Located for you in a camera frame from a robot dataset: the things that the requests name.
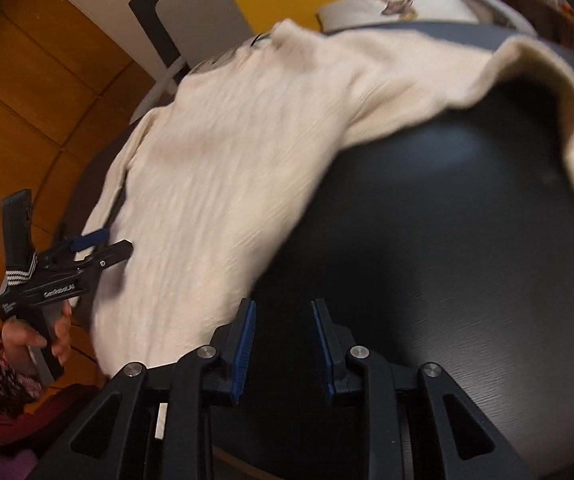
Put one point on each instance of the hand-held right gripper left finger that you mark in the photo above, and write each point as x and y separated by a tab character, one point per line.
243	355

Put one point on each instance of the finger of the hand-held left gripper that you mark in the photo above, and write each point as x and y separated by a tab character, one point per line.
114	251
92	239

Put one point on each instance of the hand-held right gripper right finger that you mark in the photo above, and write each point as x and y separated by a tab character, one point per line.
323	355

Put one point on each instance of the cream knit sweater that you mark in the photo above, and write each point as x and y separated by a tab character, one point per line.
227	175

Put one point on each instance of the person's left hand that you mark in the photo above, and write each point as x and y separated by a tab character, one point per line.
19	336

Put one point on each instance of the person's dark red clothing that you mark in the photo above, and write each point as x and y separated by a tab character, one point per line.
12	420

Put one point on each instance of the purple cushion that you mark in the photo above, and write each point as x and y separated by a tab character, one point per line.
4	462

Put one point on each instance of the black chair back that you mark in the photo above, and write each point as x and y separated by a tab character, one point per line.
154	35

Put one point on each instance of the grey panel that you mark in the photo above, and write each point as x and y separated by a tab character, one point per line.
202	15

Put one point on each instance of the white printed folded cloth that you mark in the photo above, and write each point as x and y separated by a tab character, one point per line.
392	5

